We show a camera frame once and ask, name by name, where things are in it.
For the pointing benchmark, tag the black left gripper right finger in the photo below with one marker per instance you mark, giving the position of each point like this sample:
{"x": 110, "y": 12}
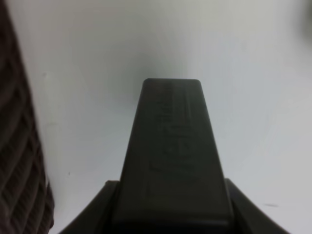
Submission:
{"x": 248, "y": 218}

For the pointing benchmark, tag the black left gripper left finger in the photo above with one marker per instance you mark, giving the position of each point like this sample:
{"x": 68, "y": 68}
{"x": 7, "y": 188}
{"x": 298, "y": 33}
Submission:
{"x": 96, "y": 217}

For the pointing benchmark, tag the dark green pump bottle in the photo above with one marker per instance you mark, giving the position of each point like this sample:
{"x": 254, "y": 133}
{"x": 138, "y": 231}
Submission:
{"x": 172, "y": 172}

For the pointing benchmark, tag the dark brown wicker basket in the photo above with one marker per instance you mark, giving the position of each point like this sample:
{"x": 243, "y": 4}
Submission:
{"x": 26, "y": 200}

